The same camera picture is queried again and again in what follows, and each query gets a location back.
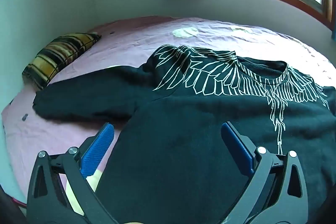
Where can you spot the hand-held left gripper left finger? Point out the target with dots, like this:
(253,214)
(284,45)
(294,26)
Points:
(98,146)

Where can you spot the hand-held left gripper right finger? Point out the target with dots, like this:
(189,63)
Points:
(237,148)

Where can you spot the black sweater with white print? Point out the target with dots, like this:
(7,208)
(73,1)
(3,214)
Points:
(183,121)

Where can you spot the yellow black striped pillow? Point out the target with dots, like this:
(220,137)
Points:
(57,56)

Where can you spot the pink dotted bedsheet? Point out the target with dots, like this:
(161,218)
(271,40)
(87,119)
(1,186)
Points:
(105,40)

